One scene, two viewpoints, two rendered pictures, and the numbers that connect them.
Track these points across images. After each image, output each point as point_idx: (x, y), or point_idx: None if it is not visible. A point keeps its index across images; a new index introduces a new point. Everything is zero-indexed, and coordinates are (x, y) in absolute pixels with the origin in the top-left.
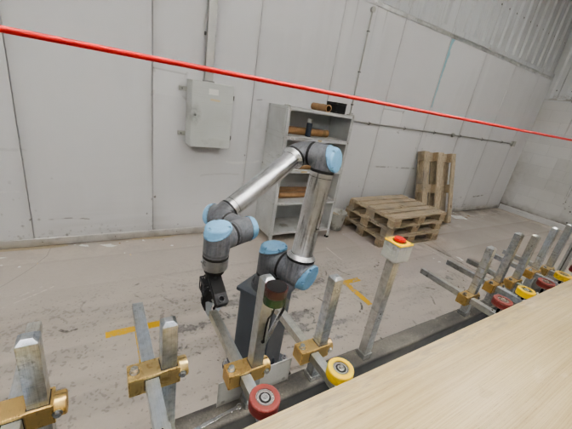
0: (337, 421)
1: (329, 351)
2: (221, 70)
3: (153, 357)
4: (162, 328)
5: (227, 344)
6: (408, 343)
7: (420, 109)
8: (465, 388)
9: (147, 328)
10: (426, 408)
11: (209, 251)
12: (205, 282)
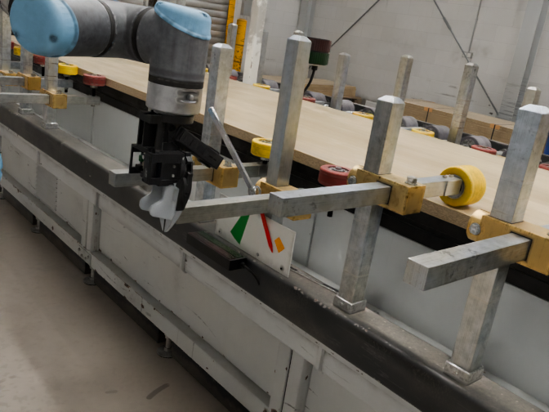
0: (332, 154)
1: None
2: None
3: (375, 182)
4: (404, 104)
5: (252, 199)
6: (119, 163)
7: None
8: (252, 117)
9: (329, 186)
10: None
11: (205, 63)
12: (171, 152)
